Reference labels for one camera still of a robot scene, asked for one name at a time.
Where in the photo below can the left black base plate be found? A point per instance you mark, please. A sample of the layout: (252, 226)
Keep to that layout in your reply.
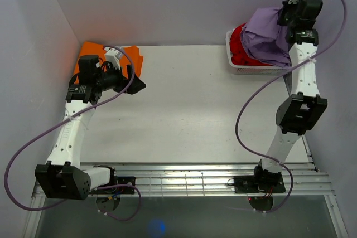
(125, 180)

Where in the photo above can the white plastic basket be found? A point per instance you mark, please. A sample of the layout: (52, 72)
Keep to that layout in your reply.
(248, 70)

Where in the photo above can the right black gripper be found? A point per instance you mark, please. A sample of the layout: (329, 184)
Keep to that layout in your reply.
(285, 5)

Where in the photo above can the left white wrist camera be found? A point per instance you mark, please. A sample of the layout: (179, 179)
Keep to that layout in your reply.
(113, 55)

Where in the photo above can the aluminium rail frame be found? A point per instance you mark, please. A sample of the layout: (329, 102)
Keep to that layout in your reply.
(196, 180)

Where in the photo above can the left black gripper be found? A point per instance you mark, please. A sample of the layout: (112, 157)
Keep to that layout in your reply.
(122, 81)

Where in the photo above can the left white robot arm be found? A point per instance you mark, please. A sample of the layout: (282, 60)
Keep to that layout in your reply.
(61, 176)

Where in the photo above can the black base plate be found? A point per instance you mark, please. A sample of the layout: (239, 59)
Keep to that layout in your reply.
(250, 184)
(125, 180)

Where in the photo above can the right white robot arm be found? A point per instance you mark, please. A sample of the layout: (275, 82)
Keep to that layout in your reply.
(304, 106)

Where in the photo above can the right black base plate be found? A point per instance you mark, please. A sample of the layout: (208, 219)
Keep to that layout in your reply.
(250, 184)

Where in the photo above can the folded orange trousers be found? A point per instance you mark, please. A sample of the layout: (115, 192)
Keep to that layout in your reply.
(90, 48)

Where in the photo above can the red trousers in basket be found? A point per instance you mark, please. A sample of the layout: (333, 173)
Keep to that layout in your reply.
(239, 55)

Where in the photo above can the purple trousers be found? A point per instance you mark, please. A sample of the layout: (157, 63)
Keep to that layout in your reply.
(263, 38)

